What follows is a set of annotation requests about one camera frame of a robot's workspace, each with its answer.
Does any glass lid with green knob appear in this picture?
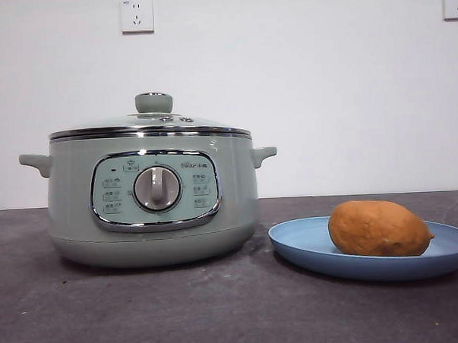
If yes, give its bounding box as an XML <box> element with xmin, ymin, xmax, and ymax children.
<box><xmin>45</xmin><ymin>87</ymin><xmax>251</xmax><ymax>143</ymax></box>

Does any orange-brown potato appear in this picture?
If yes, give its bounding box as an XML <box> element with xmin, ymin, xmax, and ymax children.
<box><xmin>326</xmin><ymin>196</ymin><xmax>438</xmax><ymax>260</ymax></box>

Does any blue round plate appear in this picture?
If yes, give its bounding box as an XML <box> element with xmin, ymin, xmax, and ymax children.
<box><xmin>267</xmin><ymin>209</ymin><xmax>458</xmax><ymax>287</ymax></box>

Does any pale green electric steamer pot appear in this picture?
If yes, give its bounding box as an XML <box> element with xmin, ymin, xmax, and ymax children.
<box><xmin>17</xmin><ymin>127</ymin><xmax>283</xmax><ymax>273</ymax></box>

